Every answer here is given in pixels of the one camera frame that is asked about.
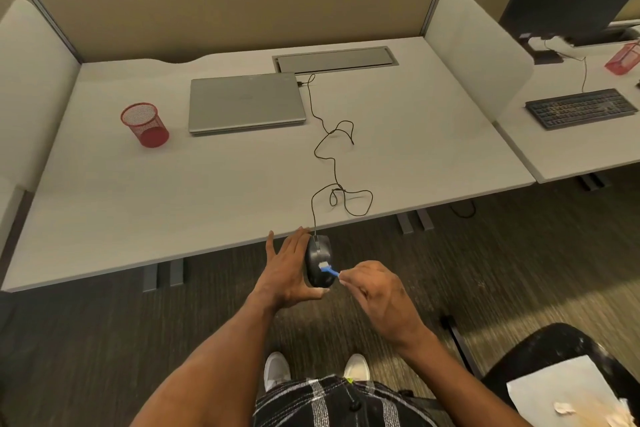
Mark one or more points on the beige cubicle partition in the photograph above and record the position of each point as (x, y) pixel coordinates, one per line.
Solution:
(240, 6)

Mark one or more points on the black plaid shorts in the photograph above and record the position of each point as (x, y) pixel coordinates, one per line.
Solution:
(340, 404)

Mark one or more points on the grey desk leg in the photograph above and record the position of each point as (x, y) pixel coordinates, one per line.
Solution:
(594, 182)
(415, 221)
(162, 274)

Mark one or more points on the white paper sheet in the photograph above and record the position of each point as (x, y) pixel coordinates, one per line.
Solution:
(555, 389)

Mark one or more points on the silver closed laptop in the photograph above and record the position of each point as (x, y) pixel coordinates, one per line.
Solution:
(246, 102)

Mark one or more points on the person's right hand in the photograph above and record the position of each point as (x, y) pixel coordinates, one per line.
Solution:
(385, 301)

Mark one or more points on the person's white shoe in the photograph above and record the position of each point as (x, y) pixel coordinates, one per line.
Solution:
(356, 367)
(276, 370)

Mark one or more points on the black keyboard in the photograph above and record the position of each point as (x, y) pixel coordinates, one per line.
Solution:
(581, 108)

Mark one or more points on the person's white left shoe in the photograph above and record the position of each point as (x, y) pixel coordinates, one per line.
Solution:
(276, 370)

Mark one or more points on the person's left hand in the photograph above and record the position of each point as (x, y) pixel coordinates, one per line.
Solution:
(282, 276)

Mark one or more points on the black office chair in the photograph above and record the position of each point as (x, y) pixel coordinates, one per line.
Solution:
(545, 346)

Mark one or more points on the person's right forearm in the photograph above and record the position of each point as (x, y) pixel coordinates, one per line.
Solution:
(455, 381)

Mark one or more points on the red mesh pen cup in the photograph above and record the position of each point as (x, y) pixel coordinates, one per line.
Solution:
(624, 59)
(146, 129)

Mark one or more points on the person's left little finger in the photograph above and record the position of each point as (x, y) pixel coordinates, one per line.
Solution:
(270, 247)

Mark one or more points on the white desk divider panel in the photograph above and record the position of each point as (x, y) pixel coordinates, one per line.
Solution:
(475, 51)
(32, 91)

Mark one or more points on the person's left thumb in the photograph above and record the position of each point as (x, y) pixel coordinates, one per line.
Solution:
(312, 293)

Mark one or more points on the small blue brush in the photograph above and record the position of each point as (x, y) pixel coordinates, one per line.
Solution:
(330, 270)

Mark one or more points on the person's white right shoe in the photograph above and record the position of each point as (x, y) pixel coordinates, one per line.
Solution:
(356, 367)

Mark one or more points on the person's right fingers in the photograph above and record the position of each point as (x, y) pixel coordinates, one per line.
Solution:
(361, 275)

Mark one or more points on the crumpled white tissue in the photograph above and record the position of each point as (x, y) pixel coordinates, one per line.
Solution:
(565, 408)

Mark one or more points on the black computer mouse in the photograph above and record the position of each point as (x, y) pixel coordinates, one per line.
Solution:
(317, 254)

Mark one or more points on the person's left forearm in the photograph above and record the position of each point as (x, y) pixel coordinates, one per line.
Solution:
(215, 366)

